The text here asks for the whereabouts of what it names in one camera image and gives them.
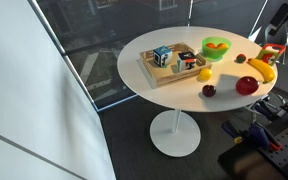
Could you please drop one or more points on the yellow round toy lemon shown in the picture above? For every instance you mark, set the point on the yellow round toy lemon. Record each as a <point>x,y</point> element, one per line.
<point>205,74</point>

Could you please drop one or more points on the yellow toy banana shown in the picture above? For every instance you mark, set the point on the yellow toy banana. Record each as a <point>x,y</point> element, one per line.
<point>262,68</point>

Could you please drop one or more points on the wooden tray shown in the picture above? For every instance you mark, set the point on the wooden tray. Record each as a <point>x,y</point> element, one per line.
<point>164,76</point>

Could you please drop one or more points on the red object at edge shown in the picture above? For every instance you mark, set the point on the red object at edge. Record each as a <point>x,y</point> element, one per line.
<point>270,55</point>

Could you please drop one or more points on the black box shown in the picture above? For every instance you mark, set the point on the black box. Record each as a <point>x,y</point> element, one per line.
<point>244,165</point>

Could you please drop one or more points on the green plastic bowl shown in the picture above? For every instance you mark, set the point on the green plastic bowl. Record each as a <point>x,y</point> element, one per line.
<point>215,53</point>

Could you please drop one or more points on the black and orange picture cube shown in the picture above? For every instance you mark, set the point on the black and orange picture cube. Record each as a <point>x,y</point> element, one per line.
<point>186,61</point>

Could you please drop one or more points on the blue and white picture cube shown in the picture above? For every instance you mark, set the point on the blue and white picture cube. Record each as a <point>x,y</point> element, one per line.
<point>162,56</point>

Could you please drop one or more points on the dark purple toy plum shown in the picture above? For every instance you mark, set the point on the dark purple toy plum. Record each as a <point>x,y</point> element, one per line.
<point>209,90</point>

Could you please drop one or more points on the red toy strawberry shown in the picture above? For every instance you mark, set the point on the red toy strawberry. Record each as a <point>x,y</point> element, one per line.
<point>241,58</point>

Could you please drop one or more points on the white table pedestal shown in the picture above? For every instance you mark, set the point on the white table pedestal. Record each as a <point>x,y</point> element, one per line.
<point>175,136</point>

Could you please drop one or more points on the red toy apple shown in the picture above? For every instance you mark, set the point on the red toy apple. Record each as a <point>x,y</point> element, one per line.
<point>247,85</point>

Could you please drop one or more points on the grey window frame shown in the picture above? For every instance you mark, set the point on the grey window frame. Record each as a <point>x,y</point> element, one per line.
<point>64,55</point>

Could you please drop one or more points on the orange toy fruit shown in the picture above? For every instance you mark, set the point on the orange toy fruit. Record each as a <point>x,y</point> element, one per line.
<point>222,46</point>
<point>210,45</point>

